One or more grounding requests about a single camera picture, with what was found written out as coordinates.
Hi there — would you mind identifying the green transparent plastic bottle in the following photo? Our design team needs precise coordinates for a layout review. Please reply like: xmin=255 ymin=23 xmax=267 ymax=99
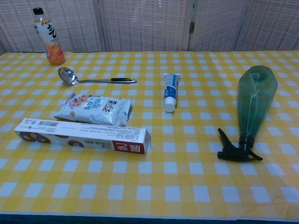
xmin=217 ymin=65 xmax=279 ymax=162

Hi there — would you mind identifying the orange juice drink bottle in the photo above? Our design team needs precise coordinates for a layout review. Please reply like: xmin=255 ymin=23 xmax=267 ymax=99
xmin=32 ymin=7 xmax=66 ymax=66

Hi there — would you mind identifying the white blue toothpaste tube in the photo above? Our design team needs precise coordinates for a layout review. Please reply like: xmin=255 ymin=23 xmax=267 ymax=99
xmin=163 ymin=73 xmax=181 ymax=113

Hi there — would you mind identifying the white snack bag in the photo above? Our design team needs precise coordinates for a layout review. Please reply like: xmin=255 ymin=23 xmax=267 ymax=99
xmin=54 ymin=92 xmax=133 ymax=127

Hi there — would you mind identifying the yellow checked tablecloth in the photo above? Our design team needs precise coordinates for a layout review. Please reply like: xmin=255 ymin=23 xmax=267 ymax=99
xmin=0 ymin=50 xmax=299 ymax=219

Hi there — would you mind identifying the long white red carton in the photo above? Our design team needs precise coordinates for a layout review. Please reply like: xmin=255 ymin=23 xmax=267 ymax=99
xmin=14 ymin=118 xmax=151 ymax=154

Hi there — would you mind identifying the woven folding screen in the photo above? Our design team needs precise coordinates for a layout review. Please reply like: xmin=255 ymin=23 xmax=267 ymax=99
xmin=0 ymin=0 xmax=299 ymax=56

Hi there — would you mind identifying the steel ladle black handle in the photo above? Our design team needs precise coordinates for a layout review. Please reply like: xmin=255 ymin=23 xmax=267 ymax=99
xmin=57 ymin=67 xmax=138 ymax=86

